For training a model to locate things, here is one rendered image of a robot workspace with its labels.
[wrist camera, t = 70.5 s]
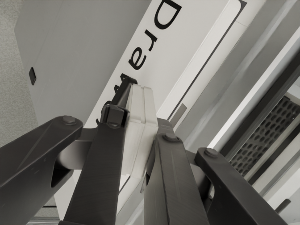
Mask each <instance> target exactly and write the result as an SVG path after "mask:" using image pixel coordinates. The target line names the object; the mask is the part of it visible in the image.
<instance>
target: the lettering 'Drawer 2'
mask: <svg viewBox="0 0 300 225"><path fill-rule="evenodd" d="M164 2H165V3H167V4H168V5H170V6H171V7H173V8H175V9H176V10H177V11H176V12H175V14H174V16H173V18H172V19H171V20H170V21H169V22H168V23H167V24H165V25H162V24H160V23H159V21H158V13H159V10H160V8H161V7H162V5H163V3H164ZM181 8H182V7H181V6H180V5H178V4H176V3H175V2H173V1H171V0H162V2H161V3H160V5H159V7H158V9H157V11H156V14H155V17H154V23H155V25H156V27H158V28H159V29H166V28H168V27H169V26H170V25H171V24H172V22H173V21H174V20H175V18H176V17H177V15H178V13H179V11H180V10H181ZM144 33H145V34H146V35H147V36H149V37H150V38H151V40H152V43H151V46H150V48H149V49H148V50H149V51H150V52H151V50H152V48H153V45H154V42H156V41H157V38H156V37H155V36H154V35H153V34H152V33H150V32H149V31H148V30H147V29H146V30H145V32H144ZM137 51H139V56H138V58H137V60H136V62H135V64H134V62H133V56H134V54H135V53H136V52H137ZM141 55H142V49H141V48H140V47H137V48H136V49H135V50H134V51H133V53H132V56H131V59H129V61H128V63H129V64H130V65H131V66H132V67H133V68H134V69H135V70H139V69H140V68H141V67H142V65H143V64H144V62H145V59H146V55H144V58H143V61H142V62H141V64H140V65H139V66H136V65H137V63H138V61H139V59H140V57H141ZM126 77H129V76H127V75H125V74H123V73H122V74H121V75H120V78H121V81H123V79H124V78H126ZM118 88H119V86H117V85H115V87H114V91H115V93H116V92H117V89H118ZM110 103H111V101H107V102H106V103H105V104H104V106H105V105H108V104H110ZM96 123H97V125H98V124H99V121H98V119H96Z"/></svg>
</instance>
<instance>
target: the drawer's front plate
mask: <svg viewBox="0 0 300 225"><path fill-rule="evenodd" d="M171 1H173V2H175V3H176V4H178V5H180V6H181V7H182V8H181V10H180V11H179V13H178V15H177V17H176V18H175V20H174V21H173V22H172V24H171V25H170V26H169V27H168V28H166V29H159V28H158V27H156V25H155V23H154V17H155V14H156V11H157V9H158V7H159V5H160V3H161V2H162V0H152V1H151V4H150V5H149V7H148V9H147V11H146V13H145V15H144V16H143V18H142V20H141V22H140V24H139V26H138V27H137V29H136V31H135V33H134V35H133V37H132V38H131V40H130V42H129V44H128V46H127V48H126V50H125V51H124V53H123V55H122V57H121V59H120V61H119V63H118V65H117V66H116V68H115V70H114V72H113V74H112V76H111V78H110V79H109V81H108V83H107V85H106V87H105V89H104V90H103V92H102V94H101V96H100V98H99V100H98V101H97V103H96V105H95V107H94V109H93V111H92V113H91V115H90V117H89V118H88V120H87V122H86V124H85V126H84V128H95V127H97V126H98V125H97V123H96V119H98V121H99V122H100V118H101V110H102V108H103V106H104V104H105V103H106V102H107V101H112V99H113V97H114V96H115V91H114V87H115V85H117V86H120V85H121V83H122V81H121V78H120V75H121V74H122V73H123V74H125V75H127V76H129V77H131V78H133V79H136V80H137V84H138V85H140V86H141V87H142V88H143V87H144V86H145V87H149V88H151V89H152V90H153V96H154V104H155V110H156V115H157V117H158V118H162V119H166V120H167V119H168V117H169V116H170V114H171V113H172V111H173V110H174V108H175V107H176V105H177V104H178V102H179V101H180V99H181V98H182V96H183V95H184V93H185V92H186V90H187V89H188V87H189V86H190V84H191V83H192V81H193V80H194V78H195V77H196V75H197V74H198V72H199V71H200V69H201V68H202V66H203V65H204V63H205V62H206V60H207V59H208V57H209V56H210V54H211V53H212V51H213V50H214V48H215V47H216V45H217V44H218V42H219V41H220V39H221V38H222V36H223V35H224V33H225V32H226V30H227V29H228V27H229V26H230V24H231V23H232V21H233V20H234V18H235V17H236V15H237V14H238V12H239V10H240V8H241V3H240V2H239V1H238V0H171ZM176 11H177V10H176V9H175V8H173V7H171V6H170V5H168V4H167V3H165V2H164V3H163V5H162V7H161V8H160V10H159V13H158V21H159V23H160V24H162V25H165V24H167V23H168V22H169V21H170V20H171V19H172V18H173V16H174V14H175V12H176ZM146 29H147V30H148V31H149V32H150V33H152V34H153V35H154V36H155V37H156V38H157V41H156V42H154V45H153V48H152V50H151V52H150V51H149V50H148V49H149V48H150V46H151V43H152V40H151V38H150V37H149V36H147V35H146V34H145V33H144V32H145V30H146ZM137 47H140V48H141V49H142V55H141V57H140V59H139V61H138V63H137V65H136V66H139V65H140V64H141V62H142V61H143V58H144V55H146V59H145V62H144V64H143V65H142V67H141V68H140V69H139V70H135V69H134V68H133V67H132V66H131V65H130V64H129V63H128V61H129V59H131V56H132V53H133V51H134V50H135V49H136V48H137Z"/></svg>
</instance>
